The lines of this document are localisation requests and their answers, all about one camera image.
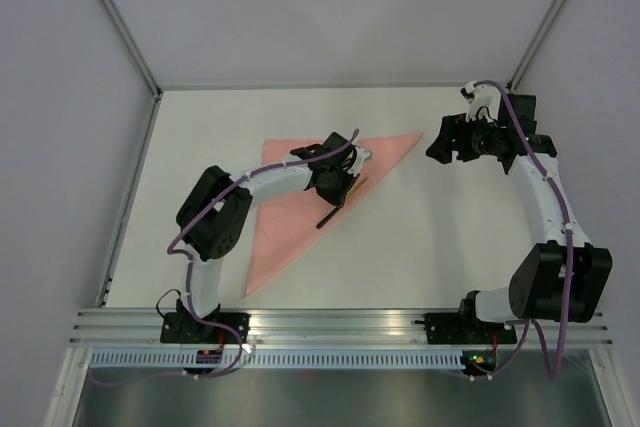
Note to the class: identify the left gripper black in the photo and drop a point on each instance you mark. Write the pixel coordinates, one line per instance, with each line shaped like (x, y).
(339, 199)

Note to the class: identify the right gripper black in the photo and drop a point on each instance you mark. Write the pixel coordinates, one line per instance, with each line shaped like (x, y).
(455, 127)

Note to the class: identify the yellow knife black handle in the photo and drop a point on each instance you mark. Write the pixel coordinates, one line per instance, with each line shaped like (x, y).
(349, 195)

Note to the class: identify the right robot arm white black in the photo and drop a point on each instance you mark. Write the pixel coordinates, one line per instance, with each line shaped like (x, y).
(563, 276)

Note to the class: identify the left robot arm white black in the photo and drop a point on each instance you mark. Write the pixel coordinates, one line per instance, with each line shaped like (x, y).
(213, 216)

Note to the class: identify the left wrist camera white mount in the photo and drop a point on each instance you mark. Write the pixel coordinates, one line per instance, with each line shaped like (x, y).
(356, 160)

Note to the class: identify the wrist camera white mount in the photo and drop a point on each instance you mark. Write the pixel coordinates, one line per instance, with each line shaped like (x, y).
(483, 99)
(356, 160)

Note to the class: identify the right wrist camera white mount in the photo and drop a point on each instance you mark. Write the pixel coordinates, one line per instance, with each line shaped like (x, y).
(483, 99)

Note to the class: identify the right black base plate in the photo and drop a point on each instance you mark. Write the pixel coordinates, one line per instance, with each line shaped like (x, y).
(448, 328)

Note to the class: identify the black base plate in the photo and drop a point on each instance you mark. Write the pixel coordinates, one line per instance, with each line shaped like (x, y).
(448, 328)
(182, 328)

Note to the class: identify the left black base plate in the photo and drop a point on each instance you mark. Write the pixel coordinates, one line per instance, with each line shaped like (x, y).
(182, 328)

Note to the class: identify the white slotted cable duct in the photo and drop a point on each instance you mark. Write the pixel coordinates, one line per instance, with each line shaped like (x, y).
(446, 359)

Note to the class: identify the right aluminium frame post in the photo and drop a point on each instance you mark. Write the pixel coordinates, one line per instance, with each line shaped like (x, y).
(544, 28)

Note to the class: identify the aluminium frame post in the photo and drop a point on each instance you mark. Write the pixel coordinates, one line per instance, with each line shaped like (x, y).
(544, 28)
(123, 33)

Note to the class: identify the aluminium mounting rail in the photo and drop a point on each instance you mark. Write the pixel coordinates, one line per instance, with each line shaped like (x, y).
(272, 329)

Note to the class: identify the left aluminium frame post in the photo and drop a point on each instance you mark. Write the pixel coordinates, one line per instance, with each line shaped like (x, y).
(123, 33)

